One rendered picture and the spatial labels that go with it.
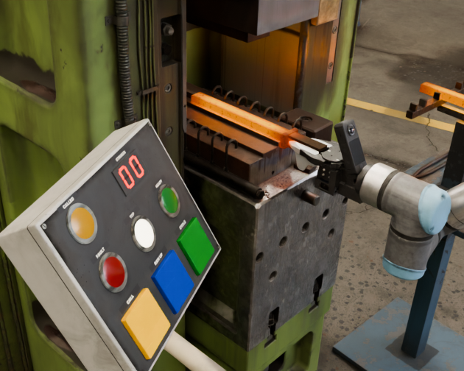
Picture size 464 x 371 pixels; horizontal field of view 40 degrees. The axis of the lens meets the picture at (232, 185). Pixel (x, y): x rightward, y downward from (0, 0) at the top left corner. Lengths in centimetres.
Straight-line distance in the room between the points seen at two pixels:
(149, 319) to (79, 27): 53
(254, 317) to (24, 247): 84
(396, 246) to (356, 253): 147
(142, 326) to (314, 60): 100
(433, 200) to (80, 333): 71
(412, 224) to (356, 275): 141
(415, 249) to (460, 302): 137
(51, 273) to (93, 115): 44
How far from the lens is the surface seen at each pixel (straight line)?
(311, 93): 177
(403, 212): 130
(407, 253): 135
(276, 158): 148
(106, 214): 94
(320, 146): 142
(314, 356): 206
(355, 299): 258
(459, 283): 279
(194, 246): 109
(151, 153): 107
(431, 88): 193
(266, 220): 143
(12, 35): 152
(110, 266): 92
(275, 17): 131
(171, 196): 108
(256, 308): 158
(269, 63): 176
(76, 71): 122
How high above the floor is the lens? 167
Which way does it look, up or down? 32 degrees down
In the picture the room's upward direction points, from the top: 2 degrees clockwise
